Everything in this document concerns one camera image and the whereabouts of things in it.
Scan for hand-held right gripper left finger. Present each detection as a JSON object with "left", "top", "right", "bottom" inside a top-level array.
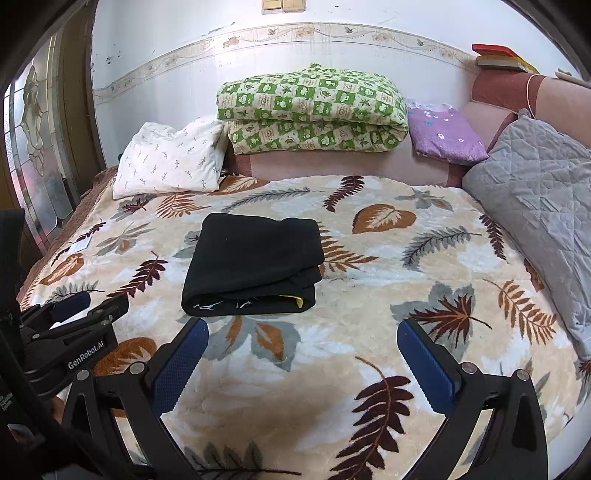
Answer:
[{"left": 60, "top": 318, "right": 211, "bottom": 480}]

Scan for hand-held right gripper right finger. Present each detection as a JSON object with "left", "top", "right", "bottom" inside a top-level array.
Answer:
[{"left": 396, "top": 318, "right": 550, "bottom": 480}]

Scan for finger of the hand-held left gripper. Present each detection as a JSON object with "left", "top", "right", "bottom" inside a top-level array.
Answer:
[
  {"left": 19, "top": 291, "right": 92, "bottom": 329},
  {"left": 28, "top": 294, "right": 130, "bottom": 344}
]

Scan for black pants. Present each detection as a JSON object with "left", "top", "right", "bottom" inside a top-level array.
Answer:
[{"left": 181, "top": 212, "right": 326, "bottom": 318}]

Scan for leaf print blanket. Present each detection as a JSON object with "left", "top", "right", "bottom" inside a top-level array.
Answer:
[{"left": 16, "top": 173, "right": 587, "bottom": 480}]

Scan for wooden door with stained glass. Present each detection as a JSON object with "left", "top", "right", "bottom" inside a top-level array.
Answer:
[{"left": 0, "top": 28, "right": 107, "bottom": 259}]

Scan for white patterned pillow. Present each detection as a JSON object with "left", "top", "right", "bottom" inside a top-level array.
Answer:
[{"left": 112, "top": 117, "right": 230, "bottom": 200}]

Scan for grey quilted blanket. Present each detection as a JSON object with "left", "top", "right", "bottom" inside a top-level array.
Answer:
[{"left": 462, "top": 109, "right": 591, "bottom": 361}]

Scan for pink bed headboard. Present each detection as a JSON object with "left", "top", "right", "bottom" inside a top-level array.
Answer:
[{"left": 222, "top": 69, "right": 591, "bottom": 190}]

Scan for purple floral pillow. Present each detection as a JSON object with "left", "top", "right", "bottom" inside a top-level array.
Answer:
[{"left": 406, "top": 98, "right": 490, "bottom": 164}]

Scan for green checkered quilt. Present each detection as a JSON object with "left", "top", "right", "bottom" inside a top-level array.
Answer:
[{"left": 216, "top": 63, "right": 410, "bottom": 155}]

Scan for tan book stack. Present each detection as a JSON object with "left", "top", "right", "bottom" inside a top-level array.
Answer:
[{"left": 476, "top": 54, "right": 540, "bottom": 75}]

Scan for red book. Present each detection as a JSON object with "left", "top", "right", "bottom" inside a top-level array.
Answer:
[{"left": 472, "top": 44, "right": 514, "bottom": 58}]

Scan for white cord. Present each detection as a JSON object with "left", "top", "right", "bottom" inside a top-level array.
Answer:
[{"left": 525, "top": 74, "right": 548, "bottom": 119}]

